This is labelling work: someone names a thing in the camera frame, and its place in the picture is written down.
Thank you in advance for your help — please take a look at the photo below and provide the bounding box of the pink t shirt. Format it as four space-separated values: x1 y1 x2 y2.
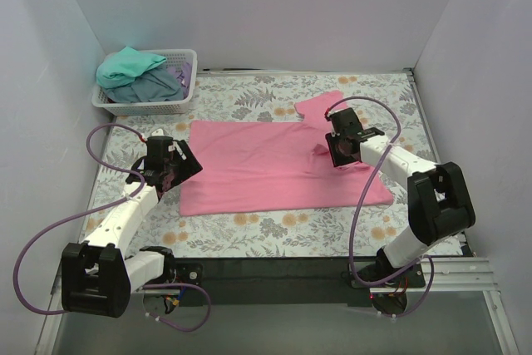
180 91 393 216

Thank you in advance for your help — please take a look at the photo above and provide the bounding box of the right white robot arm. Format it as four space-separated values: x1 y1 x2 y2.
325 108 475 287

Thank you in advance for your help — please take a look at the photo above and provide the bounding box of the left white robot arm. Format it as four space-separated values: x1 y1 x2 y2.
61 134 203 318

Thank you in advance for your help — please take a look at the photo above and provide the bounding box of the floral patterned table mat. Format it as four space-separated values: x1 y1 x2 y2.
84 72 436 258

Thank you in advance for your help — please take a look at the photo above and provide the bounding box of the grey-blue t shirt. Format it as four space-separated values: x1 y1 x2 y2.
103 68 185 104

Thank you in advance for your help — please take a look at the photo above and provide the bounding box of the lavender t shirt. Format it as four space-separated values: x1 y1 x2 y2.
168 62 193 98

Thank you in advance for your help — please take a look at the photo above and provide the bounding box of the teal t shirt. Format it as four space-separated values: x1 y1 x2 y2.
96 47 167 89

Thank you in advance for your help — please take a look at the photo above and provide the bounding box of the white plastic laundry basket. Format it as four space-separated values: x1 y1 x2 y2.
91 49 198 116

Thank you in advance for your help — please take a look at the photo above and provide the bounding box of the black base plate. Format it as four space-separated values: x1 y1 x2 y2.
140 257 425 306

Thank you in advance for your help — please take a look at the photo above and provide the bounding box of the aluminium frame rail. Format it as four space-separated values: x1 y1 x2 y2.
369 257 500 294

